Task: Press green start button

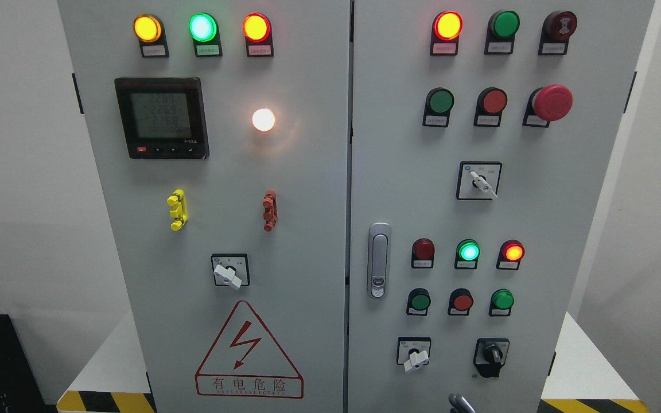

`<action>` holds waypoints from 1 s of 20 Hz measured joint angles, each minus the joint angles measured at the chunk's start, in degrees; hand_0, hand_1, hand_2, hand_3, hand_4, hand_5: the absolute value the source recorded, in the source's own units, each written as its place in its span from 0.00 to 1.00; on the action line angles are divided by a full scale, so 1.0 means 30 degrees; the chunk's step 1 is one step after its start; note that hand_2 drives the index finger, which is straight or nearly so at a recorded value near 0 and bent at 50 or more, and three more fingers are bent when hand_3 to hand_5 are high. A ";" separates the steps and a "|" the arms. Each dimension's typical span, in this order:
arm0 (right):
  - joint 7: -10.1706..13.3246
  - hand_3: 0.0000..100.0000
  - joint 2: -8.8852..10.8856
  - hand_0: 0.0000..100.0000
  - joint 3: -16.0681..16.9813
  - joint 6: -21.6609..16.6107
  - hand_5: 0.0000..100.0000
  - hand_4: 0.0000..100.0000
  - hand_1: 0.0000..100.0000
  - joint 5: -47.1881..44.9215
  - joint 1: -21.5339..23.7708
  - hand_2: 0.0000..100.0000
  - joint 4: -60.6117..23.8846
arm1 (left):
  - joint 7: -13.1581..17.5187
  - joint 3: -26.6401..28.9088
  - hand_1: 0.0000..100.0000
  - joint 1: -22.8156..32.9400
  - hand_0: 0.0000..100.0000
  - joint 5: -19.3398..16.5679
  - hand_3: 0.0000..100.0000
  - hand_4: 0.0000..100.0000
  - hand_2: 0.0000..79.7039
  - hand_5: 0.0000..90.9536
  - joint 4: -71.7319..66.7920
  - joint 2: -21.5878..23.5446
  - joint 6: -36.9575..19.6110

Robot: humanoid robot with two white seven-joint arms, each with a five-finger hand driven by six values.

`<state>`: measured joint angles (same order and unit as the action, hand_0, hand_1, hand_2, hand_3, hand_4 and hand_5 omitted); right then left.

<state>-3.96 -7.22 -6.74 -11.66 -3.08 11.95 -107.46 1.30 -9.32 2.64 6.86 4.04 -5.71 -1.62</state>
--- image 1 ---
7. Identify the green indicator light top right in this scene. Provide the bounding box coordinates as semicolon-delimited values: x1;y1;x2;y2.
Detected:
484;10;521;55

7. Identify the red push button upper row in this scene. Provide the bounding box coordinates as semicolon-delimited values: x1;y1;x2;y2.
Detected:
474;87;507;127

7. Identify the white selector switch upper right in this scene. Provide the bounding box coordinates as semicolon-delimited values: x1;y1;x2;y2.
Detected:
456;161;503;200

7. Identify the red test terminal block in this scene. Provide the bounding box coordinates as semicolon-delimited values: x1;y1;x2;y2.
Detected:
262;190;278;232

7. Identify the green indicator light top left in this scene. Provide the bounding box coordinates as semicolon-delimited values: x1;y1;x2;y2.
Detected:
188;13;223;57

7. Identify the red lit indicator lower right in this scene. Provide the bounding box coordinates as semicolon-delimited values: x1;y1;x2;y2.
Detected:
496;239;525;270

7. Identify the red indicator light lower left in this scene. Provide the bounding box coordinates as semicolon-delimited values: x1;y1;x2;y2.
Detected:
411;238;435;268

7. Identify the white selector switch lower right door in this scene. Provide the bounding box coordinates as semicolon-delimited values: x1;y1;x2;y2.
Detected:
397;336;432;373

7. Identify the black rotary selector switch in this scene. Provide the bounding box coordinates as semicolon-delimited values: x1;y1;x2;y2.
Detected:
474;338;511;378

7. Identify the dark red buzzer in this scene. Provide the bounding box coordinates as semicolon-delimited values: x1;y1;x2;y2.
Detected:
538;10;578;56

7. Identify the grey electrical control cabinet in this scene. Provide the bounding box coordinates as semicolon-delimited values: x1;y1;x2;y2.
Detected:
58;1;654;412

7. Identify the red electric hazard warning sticker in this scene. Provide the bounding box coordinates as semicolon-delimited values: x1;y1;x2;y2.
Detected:
195;300;304;398

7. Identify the green indicator light lower middle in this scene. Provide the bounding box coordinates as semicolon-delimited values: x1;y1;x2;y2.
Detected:
454;239;480;270

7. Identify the red-orange indicator light left door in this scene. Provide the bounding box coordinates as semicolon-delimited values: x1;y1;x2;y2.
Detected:
242;13;274;57

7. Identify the red emergency stop mushroom button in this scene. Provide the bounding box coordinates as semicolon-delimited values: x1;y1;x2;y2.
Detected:
522;84;573;128

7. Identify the green push button lower right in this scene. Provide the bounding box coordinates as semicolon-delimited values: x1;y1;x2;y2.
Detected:
488;289;515;317

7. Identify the green indicator light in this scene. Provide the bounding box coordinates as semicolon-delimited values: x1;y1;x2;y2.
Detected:
454;239;480;270
484;10;521;55
188;13;223;57

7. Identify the black digital power meter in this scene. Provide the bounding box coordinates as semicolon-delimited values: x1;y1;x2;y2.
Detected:
114;77;210;159

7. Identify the red lit indicator right door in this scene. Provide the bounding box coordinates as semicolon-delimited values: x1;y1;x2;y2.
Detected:
430;10;462;56

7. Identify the white platform with hazard stripes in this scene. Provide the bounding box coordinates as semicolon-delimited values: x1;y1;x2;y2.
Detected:
57;313;648;412

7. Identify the yellow test terminal block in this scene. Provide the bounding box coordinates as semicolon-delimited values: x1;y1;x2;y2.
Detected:
167;189;188;232

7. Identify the green push button lower left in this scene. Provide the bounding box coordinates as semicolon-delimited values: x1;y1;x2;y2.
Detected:
406;288;432;316

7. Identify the silver door lock handle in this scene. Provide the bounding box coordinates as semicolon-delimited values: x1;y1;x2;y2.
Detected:
367;223;391;299

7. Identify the green push button upper row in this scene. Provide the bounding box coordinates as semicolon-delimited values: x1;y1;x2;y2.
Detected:
422;87;454;128

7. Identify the red push button lower middle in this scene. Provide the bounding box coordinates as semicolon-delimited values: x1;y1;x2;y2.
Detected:
448;288;474;316

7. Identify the white selector switch left door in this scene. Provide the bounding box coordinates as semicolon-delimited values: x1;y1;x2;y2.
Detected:
211;254;250;290

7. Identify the white glowing indicator light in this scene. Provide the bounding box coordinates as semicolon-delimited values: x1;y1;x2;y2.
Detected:
250;107;276;133

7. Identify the silver robotic hand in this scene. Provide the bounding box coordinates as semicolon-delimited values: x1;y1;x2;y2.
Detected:
448;393;476;413

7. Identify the yellow indicator light top left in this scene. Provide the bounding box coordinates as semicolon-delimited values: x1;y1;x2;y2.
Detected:
132;14;169;58

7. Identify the white selector switch door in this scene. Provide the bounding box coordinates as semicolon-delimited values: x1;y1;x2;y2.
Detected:
397;336;432;373
211;254;250;290

